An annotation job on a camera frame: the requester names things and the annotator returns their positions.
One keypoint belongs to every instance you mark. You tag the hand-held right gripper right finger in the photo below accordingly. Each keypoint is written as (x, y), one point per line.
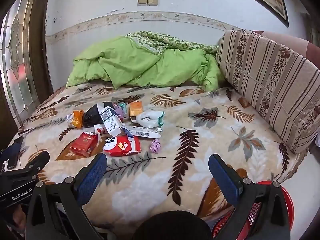
(222, 177)

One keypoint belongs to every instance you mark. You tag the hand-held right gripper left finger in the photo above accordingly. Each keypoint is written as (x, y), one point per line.
(92, 177)

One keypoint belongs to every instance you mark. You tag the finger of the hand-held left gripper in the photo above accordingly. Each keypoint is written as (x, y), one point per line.
(37, 162)
(13, 152)

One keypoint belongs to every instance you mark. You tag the red white box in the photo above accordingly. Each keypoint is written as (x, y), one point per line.
(122, 146)

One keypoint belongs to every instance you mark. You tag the orange snack wrapper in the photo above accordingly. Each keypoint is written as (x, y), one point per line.
(77, 120)

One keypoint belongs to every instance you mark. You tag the white barcode box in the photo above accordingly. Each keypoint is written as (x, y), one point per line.
(110, 120)

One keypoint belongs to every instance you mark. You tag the red plastic mesh basket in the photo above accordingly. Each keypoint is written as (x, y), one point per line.
(287, 205)

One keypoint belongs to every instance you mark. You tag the white green plastic bag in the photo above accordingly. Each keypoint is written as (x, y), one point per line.
(150, 120)

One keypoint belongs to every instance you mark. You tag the red cigarette box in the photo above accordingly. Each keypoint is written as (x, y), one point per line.
(83, 145)

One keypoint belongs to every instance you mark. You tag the small white red bottle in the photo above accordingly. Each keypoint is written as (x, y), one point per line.
(100, 130)

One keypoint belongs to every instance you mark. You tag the black plastic bag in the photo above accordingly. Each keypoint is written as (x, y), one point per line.
(91, 116)

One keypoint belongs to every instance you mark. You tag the leaf-print blanket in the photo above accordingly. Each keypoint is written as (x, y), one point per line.
(155, 180)

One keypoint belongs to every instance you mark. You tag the packet at left edge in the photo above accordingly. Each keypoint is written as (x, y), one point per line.
(142, 132)

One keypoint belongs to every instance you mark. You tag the purple crumpled wrapper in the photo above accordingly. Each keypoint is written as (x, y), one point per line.
(155, 146)

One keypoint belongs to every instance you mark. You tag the pink packet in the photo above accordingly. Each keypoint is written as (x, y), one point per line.
(120, 112)

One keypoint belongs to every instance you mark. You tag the person's dark trousered leg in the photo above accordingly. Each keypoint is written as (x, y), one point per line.
(172, 227)

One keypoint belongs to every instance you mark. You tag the orange carton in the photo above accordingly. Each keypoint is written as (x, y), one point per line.
(135, 110)

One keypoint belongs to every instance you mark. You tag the stained glass door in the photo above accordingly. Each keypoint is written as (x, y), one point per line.
(17, 67)

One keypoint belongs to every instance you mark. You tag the striped floral cushion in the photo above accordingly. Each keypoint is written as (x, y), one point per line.
(270, 80)

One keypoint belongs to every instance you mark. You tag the green quilt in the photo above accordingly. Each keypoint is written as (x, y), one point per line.
(140, 62)

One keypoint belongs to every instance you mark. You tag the beige light switch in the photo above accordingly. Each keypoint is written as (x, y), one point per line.
(147, 1)

